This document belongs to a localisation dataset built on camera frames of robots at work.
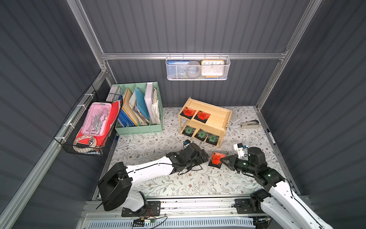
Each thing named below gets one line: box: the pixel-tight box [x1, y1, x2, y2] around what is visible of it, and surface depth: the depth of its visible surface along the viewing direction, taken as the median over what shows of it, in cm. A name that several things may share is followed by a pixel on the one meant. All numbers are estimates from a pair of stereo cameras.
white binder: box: [144, 82, 157, 125], surface depth 96 cm
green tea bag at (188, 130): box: [181, 124, 197, 137], surface depth 104 cm
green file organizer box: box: [111, 81, 163, 135], surface depth 98 cm
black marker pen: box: [266, 128, 276, 145], surface depth 109 cm
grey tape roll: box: [186, 60, 202, 78], surface depth 90 cm
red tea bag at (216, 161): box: [208, 152, 226, 169], surface depth 79 cm
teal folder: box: [134, 87, 151, 121], surface depth 96 cm
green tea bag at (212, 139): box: [205, 134, 220, 146], surface depth 101 cm
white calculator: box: [229, 113, 241, 124], surface depth 114 cm
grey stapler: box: [240, 120, 261, 129], surface depth 109 cm
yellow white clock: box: [200, 59, 225, 79], surface depth 90 cm
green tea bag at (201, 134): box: [193, 128, 209, 142], surface depth 102 cm
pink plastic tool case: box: [81, 102, 112, 136], surface depth 74 cm
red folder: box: [74, 100, 122, 147], surface depth 69 cm
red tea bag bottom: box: [193, 110, 211, 124], surface depth 88 cm
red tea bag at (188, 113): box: [179, 106, 197, 120], surface depth 91 cm
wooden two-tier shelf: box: [178, 97, 233, 149], surface depth 93 cm
